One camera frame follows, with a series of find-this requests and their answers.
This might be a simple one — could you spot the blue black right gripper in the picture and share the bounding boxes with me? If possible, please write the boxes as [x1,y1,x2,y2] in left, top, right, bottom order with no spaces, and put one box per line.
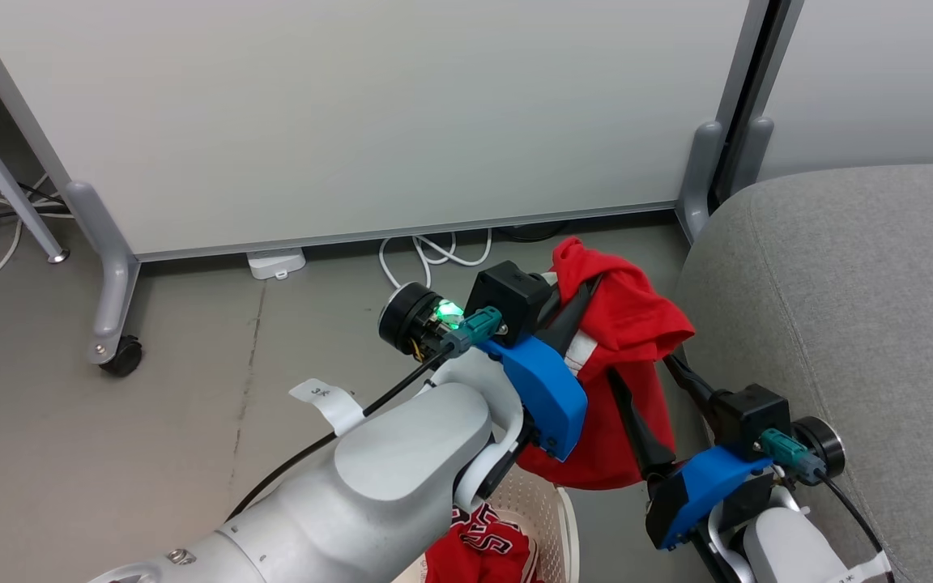
[607,354,847,552]

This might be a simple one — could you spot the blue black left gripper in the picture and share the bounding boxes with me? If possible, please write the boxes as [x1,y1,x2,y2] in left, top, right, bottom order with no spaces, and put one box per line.
[377,275,602,462]

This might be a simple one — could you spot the red shorts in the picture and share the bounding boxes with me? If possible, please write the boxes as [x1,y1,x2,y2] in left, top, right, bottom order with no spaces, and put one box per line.
[515,236,696,492]

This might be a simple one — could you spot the red jersey with lettering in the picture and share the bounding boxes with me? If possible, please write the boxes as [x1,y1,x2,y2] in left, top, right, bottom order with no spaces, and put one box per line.
[424,502,544,583]

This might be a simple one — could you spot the white perforated laundry basket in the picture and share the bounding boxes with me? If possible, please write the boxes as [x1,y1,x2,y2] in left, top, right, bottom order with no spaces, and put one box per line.
[390,466,582,583]

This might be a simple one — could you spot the grey fabric sofa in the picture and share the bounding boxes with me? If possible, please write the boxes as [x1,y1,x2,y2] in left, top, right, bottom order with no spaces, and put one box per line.
[671,162,933,583]

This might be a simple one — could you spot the wide white partition panel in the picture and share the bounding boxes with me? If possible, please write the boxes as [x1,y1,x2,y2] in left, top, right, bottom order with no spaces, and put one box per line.
[0,0,777,262]

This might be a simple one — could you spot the white power adapter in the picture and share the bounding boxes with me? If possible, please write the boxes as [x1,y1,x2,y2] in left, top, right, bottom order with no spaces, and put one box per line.
[245,247,308,281]

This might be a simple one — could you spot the narrow white partition panel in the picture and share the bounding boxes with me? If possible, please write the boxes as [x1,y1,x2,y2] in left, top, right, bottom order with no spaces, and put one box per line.
[746,0,933,184]

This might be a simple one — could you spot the black caster wheel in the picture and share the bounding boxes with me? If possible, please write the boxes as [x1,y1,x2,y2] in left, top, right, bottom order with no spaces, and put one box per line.
[100,335,144,378]

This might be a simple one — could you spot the grey partition foot with caster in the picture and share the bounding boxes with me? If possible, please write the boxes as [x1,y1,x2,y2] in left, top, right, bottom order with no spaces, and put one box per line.
[64,180,143,365]

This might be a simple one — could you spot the grey metal table leg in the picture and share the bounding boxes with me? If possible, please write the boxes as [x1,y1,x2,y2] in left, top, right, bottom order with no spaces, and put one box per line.
[0,79,71,266]

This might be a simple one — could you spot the thick black floor cable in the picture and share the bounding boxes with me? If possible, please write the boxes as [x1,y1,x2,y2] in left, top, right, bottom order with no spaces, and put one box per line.
[497,222,570,244]

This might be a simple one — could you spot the coiled white cable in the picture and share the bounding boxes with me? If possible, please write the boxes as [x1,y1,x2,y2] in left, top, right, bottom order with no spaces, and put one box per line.
[377,229,494,292]

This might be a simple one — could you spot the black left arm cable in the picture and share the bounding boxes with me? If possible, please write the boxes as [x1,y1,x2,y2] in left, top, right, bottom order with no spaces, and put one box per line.
[226,305,505,521]

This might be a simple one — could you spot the white paper cable tag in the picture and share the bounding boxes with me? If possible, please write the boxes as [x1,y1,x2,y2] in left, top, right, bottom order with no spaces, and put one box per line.
[288,377,367,438]
[843,551,893,583]

